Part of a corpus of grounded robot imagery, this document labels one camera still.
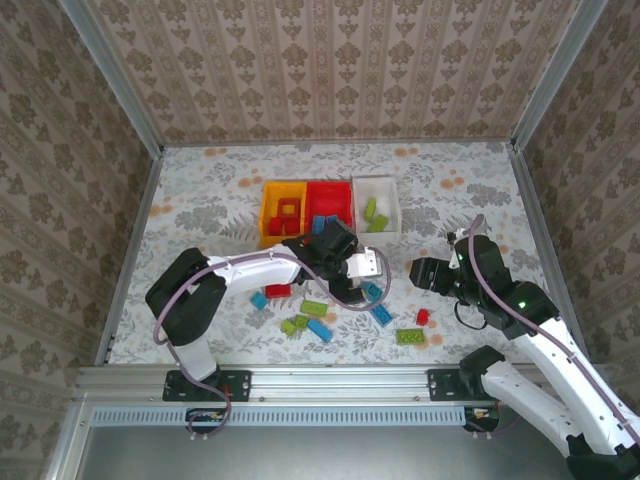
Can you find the small red lego brick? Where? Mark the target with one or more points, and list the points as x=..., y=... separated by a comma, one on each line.
x=423, y=316

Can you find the red lego window frame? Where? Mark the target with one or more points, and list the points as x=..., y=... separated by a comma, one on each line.
x=279, y=206

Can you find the small blue lego brick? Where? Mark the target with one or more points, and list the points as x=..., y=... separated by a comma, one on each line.
x=258, y=300

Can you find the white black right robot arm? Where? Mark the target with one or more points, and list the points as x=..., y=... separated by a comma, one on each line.
x=550, y=360

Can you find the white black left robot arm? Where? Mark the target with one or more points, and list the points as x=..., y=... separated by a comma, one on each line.
x=250, y=270

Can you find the blue lego plate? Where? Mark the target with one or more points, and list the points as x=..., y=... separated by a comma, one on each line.
x=381, y=315

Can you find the long blue lego brick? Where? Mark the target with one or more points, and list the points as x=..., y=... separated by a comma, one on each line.
x=320, y=330

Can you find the small green lego brick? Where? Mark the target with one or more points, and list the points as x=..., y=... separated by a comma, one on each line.
x=288, y=327
x=301, y=320

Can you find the red plastic container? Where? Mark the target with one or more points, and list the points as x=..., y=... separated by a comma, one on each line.
x=327, y=197

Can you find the flat red lego brick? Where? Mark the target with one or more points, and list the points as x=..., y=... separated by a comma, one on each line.
x=277, y=291

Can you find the green lego plate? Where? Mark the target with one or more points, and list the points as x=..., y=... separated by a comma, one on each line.
x=410, y=337

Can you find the yellow plastic container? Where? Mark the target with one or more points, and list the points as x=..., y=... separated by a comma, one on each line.
x=265, y=200

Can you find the white plastic container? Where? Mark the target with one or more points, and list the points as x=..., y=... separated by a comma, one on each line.
x=385, y=192

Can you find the floral tablecloth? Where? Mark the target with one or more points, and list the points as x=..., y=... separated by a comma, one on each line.
x=225, y=200

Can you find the grey metal plate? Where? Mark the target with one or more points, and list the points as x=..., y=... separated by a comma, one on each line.
x=325, y=452

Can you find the aluminium side rail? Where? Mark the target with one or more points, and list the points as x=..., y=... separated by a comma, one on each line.
x=530, y=200
x=130, y=260

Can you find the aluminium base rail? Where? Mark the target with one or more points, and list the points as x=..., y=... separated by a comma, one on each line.
x=325, y=382

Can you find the aluminium rear rail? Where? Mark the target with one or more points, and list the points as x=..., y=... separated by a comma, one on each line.
x=325, y=143

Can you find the aluminium frame post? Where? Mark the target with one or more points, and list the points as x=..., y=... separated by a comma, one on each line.
x=555, y=75
x=115, y=80

